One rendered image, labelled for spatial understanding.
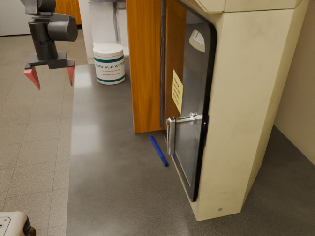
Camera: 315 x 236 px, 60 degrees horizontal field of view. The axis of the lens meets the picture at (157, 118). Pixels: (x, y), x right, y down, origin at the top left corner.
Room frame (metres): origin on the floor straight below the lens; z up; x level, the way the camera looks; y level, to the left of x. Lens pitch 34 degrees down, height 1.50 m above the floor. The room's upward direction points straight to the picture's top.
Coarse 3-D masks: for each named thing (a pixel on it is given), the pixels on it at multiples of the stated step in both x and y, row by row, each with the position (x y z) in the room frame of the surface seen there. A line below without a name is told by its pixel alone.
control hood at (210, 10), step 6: (192, 0) 0.42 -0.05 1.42; (198, 0) 0.39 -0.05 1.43; (204, 0) 0.39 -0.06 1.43; (210, 0) 0.39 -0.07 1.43; (216, 0) 0.39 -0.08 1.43; (222, 0) 0.39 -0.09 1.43; (198, 6) 0.41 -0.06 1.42; (204, 6) 0.39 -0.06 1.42; (210, 6) 0.39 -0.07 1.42; (216, 6) 0.39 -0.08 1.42; (222, 6) 0.39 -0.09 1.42; (210, 12) 0.39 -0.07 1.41; (216, 12) 0.40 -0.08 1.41
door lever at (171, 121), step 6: (192, 114) 0.44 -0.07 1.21; (168, 120) 0.43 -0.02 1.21; (174, 120) 0.43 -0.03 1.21; (180, 120) 0.43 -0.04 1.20; (186, 120) 0.43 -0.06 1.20; (192, 120) 0.44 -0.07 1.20; (168, 126) 0.43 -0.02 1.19; (174, 126) 0.43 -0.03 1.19; (168, 132) 0.43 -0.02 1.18; (174, 132) 0.43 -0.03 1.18; (168, 138) 0.43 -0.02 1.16; (174, 138) 0.43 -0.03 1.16; (168, 144) 0.43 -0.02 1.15; (174, 144) 0.43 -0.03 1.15; (168, 150) 0.43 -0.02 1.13; (174, 150) 0.43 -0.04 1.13
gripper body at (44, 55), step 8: (48, 40) 0.76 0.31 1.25; (40, 48) 0.74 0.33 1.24; (48, 48) 0.75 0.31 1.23; (32, 56) 0.78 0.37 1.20; (40, 56) 0.74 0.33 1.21; (48, 56) 0.74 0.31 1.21; (56, 56) 0.76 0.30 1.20; (64, 56) 0.77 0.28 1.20; (32, 64) 0.73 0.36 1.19; (40, 64) 0.74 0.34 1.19
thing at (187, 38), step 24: (168, 0) 0.64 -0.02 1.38; (168, 24) 0.64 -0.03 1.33; (192, 24) 0.48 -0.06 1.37; (168, 48) 0.64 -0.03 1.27; (192, 48) 0.47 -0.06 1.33; (168, 72) 0.63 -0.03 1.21; (192, 72) 0.46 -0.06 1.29; (168, 96) 0.62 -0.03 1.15; (192, 96) 0.45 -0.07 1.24; (192, 144) 0.43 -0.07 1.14; (192, 168) 0.42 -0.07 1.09; (192, 192) 0.41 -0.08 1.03
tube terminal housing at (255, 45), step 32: (256, 0) 0.40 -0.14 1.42; (288, 0) 0.42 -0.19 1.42; (224, 32) 0.40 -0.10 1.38; (256, 32) 0.41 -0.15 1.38; (288, 32) 0.42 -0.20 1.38; (224, 64) 0.40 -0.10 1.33; (256, 64) 0.41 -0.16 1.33; (288, 64) 0.54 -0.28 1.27; (224, 96) 0.40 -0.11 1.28; (256, 96) 0.41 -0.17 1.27; (224, 128) 0.40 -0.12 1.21; (256, 128) 0.42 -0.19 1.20; (224, 160) 0.40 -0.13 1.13; (256, 160) 0.46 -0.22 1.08; (224, 192) 0.41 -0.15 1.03
